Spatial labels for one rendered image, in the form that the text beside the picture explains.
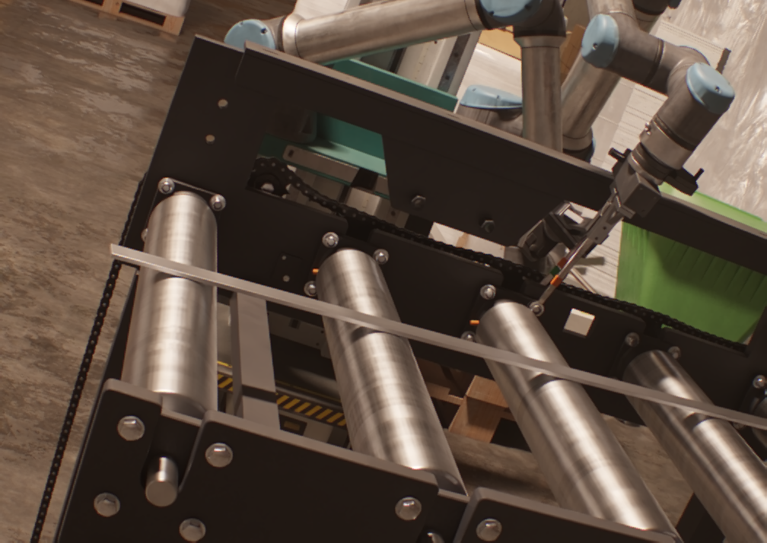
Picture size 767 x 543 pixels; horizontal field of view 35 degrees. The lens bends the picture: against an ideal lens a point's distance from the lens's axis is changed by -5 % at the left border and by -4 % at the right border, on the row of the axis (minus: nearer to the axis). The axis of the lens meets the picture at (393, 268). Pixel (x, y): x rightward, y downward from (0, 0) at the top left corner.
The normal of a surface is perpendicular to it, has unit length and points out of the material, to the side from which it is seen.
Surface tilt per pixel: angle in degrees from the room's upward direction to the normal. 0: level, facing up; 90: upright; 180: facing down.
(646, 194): 105
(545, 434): 76
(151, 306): 42
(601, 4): 57
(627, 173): 80
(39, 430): 0
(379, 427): 53
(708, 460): 70
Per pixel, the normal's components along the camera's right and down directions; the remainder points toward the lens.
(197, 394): 0.65, -0.74
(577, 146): 0.43, 0.18
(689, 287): -0.07, 0.44
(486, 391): 0.14, 0.32
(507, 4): -0.31, 0.07
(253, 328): 0.36, -0.90
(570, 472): -0.75, -0.59
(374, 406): -0.53, -0.78
